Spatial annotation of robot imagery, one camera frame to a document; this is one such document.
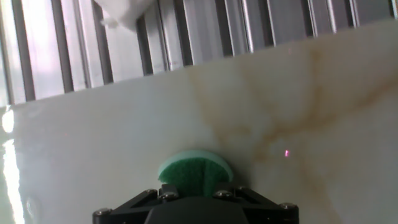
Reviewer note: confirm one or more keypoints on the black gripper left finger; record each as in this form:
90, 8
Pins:
124, 214

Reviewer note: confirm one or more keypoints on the green sponge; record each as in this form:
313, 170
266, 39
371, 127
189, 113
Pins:
186, 177

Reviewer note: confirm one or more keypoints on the crumpled white tissue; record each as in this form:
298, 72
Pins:
124, 12

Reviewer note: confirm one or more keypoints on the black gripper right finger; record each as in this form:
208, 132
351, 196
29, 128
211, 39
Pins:
270, 214

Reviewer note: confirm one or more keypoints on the beige marble slab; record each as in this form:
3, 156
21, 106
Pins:
93, 140

